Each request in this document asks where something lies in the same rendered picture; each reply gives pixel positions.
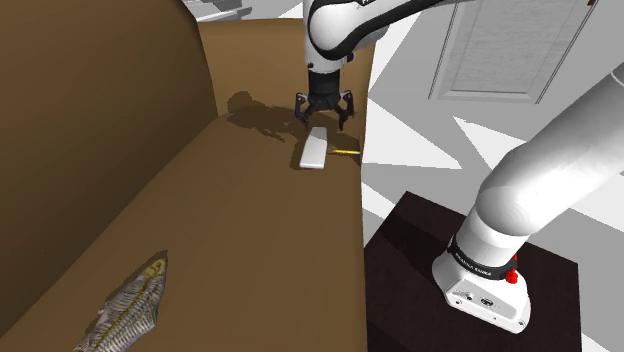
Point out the white panelled door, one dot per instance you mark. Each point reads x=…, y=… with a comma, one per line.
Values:
x=502, y=48

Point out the yellow pencil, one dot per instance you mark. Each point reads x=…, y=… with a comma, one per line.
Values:
x=345, y=152

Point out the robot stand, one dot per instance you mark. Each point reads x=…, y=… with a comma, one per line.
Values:
x=419, y=292

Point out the grey patterned cloth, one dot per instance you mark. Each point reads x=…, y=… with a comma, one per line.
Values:
x=128, y=312

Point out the brown sofa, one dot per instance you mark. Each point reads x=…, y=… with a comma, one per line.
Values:
x=234, y=234

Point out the white remote control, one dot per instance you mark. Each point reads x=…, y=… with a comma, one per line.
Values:
x=313, y=148

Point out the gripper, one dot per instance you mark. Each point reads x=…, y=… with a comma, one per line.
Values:
x=323, y=90

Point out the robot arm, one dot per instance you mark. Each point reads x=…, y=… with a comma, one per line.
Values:
x=546, y=175

